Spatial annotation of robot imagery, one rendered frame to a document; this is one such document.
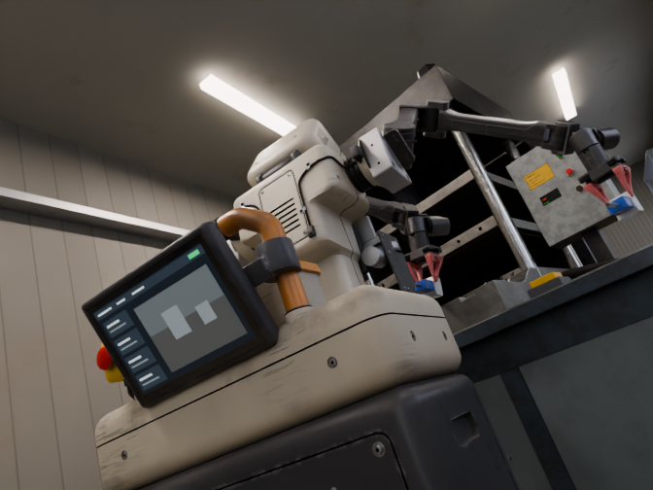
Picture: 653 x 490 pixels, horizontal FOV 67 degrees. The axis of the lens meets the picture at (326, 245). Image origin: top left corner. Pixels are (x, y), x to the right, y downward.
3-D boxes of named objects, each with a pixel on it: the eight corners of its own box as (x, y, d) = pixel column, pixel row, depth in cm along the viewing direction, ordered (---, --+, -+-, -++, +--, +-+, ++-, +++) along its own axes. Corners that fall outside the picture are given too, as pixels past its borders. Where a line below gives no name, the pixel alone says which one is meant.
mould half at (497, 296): (508, 312, 125) (485, 264, 129) (427, 349, 139) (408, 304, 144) (568, 305, 162) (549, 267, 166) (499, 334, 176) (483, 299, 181)
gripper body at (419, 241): (415, 265, 150) (410, 242, 153) (443, 254, 144) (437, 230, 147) (401, 262, 146) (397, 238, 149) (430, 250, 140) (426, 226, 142)
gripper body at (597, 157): (590, 187, 128) (576, 162, 131) (629, 163, 122) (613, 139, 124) (580, 185, 124) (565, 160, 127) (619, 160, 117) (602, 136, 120)
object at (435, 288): (416, 290, 132) (413, 270, 134) (401, 295, 135) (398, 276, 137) (443, 296, 141) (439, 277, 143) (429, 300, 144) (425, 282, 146)
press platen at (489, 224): (500, 223, 210) (496, 213, 212) (326, 323, 273) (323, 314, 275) (557, 235, 265) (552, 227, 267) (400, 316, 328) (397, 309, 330)
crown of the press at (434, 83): (490, 165, 204) (430, 55, 226) (291, 297, 278) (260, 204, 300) (556, 192, 267) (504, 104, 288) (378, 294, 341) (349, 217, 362)
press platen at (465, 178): (478, 175, 221) (473, 166, 223) (315, 282, 284) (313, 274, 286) (534, 195, 273) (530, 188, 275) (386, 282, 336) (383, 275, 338)
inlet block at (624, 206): (624, 209, 110) (611, 189, 112) (602, 220, 114) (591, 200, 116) (644, 210, 119) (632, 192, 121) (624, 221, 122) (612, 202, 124)
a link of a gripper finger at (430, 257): (428, 288, 146) (422, 258, 149) (449, 280, 141) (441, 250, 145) (414, 285, 141) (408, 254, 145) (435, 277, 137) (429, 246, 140)
